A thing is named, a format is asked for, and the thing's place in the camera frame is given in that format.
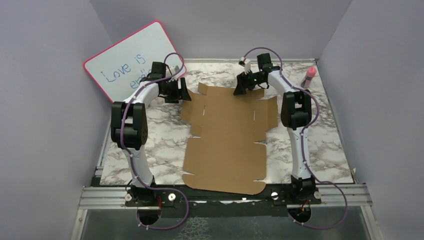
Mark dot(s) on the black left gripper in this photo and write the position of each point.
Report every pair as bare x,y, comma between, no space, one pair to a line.
174,98

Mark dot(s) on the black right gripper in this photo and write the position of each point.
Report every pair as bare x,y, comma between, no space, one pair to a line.
242,84

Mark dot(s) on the brown cardboard box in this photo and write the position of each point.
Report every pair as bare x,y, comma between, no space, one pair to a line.
226,151

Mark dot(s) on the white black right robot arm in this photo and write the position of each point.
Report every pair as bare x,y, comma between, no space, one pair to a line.
295,115

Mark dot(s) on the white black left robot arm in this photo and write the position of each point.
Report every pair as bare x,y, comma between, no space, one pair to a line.
129,125

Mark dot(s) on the pink framed whiteboard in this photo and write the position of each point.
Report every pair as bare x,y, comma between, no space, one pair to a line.
119,69

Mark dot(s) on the pink capped marker bottle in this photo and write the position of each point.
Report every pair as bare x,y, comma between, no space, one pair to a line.
308,78

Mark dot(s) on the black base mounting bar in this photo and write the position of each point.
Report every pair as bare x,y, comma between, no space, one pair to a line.
178,201

